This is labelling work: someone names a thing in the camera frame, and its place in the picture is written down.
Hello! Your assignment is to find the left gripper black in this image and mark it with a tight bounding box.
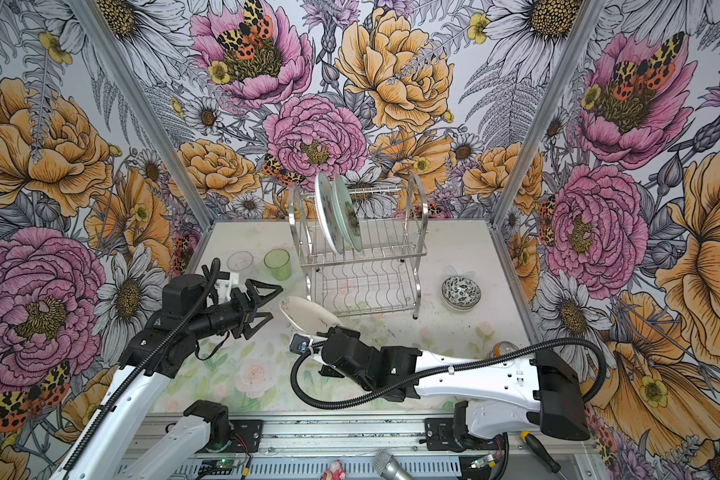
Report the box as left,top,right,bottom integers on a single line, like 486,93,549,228
190,279,284,340

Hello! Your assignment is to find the clear glass cup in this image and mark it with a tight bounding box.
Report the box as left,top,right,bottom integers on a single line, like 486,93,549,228
227,250,255,277

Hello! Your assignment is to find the cream white plate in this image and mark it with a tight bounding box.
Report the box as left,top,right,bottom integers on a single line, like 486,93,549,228
280,296,342,338

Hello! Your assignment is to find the green tinted glass cup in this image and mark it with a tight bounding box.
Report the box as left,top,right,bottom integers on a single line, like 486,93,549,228
263,248,291,281

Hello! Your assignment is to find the chrome two-tier dish rack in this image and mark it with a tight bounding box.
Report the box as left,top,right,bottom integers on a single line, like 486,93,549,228
288,174,429,319

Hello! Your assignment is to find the pink black patterned bowl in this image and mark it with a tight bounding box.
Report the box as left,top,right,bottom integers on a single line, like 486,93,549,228
441,276,482,311

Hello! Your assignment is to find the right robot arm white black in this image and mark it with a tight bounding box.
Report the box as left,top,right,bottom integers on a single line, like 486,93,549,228
312,327,590,452

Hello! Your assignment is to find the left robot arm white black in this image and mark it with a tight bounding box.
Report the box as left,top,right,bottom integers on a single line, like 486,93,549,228
52,262,283,479

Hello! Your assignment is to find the silver microphone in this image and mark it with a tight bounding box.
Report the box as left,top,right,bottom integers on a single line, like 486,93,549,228
373,450,414,480

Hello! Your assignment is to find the small red pink figure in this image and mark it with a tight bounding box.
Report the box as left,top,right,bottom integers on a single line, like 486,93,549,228
320,460,347,480

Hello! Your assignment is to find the orange capped small jar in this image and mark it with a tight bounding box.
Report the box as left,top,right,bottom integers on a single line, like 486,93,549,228
492,341,519,357

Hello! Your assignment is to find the mint green plate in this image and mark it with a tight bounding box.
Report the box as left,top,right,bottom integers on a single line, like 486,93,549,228
332,176,363,252

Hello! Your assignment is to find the watermelon pattern plate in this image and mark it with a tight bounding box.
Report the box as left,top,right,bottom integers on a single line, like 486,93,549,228
315,173,344,255

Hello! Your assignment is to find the green circuit board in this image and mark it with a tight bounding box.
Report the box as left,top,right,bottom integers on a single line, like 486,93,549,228
198,458,237,476

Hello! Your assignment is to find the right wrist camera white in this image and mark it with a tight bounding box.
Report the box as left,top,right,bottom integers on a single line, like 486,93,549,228
288,333,325,356

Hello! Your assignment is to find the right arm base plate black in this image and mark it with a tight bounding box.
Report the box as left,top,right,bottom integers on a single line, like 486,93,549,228
421,417,499,453

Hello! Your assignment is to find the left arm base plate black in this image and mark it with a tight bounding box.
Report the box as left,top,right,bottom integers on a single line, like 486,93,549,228
202,419,264,454

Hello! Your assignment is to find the left black corrugated cable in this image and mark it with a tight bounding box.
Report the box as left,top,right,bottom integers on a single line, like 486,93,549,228
62,257,222,472

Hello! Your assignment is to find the black corrugated cable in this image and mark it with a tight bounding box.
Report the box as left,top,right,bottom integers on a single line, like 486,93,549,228
289,337,608,412
62,257,222,472

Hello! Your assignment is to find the black handled screwdriver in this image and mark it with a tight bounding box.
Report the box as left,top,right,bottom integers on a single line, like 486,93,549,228
520,431,562,474

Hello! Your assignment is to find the aluminium frame rail front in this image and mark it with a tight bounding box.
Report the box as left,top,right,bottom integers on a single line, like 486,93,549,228
86,410,598,460

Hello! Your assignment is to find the right black corrugated cable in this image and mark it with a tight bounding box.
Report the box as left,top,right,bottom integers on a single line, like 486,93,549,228
289,337,608,412

